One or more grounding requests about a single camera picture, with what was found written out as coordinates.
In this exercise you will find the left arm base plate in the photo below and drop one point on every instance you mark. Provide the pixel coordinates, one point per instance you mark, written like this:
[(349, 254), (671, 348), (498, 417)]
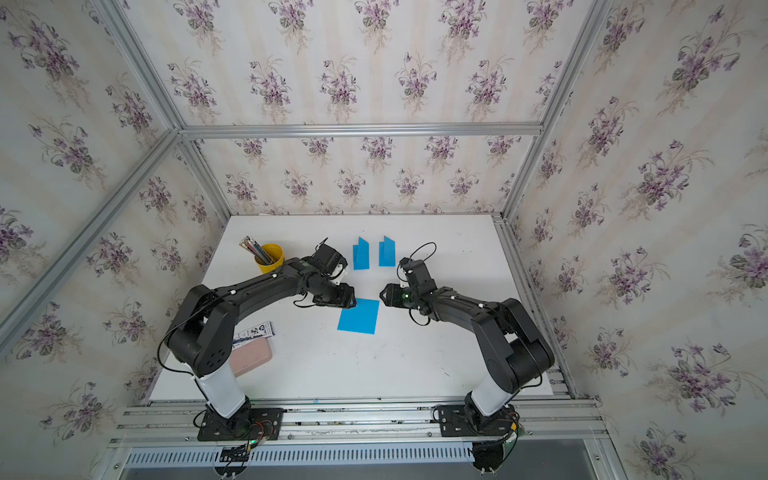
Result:
[(240, 425)]

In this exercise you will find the blue paper sheet front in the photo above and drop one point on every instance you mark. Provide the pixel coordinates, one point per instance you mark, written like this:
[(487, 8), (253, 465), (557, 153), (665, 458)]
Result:
[(360, 319)]

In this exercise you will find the blue paper sheet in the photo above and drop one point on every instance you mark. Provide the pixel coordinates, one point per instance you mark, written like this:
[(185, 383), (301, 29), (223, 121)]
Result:
[(361, 255), (387, 253), (360, 319)]

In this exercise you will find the aluminium rail frame front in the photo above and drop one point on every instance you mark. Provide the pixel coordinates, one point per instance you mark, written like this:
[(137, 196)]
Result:
[(324, 433)]

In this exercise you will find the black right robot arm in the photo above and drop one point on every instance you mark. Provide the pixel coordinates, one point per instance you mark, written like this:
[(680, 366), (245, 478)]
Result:
[(514, 351)]

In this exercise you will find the white pen box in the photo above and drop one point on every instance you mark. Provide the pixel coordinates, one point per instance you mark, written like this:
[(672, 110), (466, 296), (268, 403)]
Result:
[(261, 331)]

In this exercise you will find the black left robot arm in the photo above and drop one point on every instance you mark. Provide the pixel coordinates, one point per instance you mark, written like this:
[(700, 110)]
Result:
[(201, 334)]

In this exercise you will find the pink pencil case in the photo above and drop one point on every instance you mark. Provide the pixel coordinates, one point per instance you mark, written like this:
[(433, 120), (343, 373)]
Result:
[(250, 356)]

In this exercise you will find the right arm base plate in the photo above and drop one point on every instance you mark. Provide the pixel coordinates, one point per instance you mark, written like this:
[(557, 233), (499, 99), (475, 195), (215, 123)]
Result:
[(477, 420)]

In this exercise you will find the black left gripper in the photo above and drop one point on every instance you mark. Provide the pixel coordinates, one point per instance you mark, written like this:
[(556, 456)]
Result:
[(344, 298)]

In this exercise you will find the yellow pen cup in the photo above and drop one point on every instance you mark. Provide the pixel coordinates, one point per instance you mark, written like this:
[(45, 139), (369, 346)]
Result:
[(278, 256)]

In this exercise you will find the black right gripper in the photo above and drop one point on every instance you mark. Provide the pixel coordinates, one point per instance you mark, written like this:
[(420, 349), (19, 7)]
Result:
[(389, 295)]

